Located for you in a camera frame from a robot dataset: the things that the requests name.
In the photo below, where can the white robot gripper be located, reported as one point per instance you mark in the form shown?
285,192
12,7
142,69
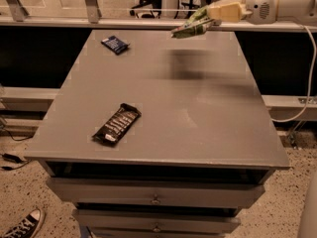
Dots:
262,4

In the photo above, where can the metal railing frame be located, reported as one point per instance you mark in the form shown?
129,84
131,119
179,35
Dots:
116,14

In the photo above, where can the grey drawer cabinet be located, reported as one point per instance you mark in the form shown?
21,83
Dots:
199,154

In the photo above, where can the black office chair base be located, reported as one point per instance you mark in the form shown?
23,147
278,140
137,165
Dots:
152,8

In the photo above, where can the green jalapeno chip bag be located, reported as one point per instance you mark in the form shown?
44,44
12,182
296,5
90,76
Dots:
197,24

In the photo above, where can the blue snack packet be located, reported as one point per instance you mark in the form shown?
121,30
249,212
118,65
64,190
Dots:
115,45

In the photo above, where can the black white sneaker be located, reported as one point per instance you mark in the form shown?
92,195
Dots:
28,227

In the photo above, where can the black candy bar wrapper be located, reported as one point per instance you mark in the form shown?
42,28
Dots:
118,124

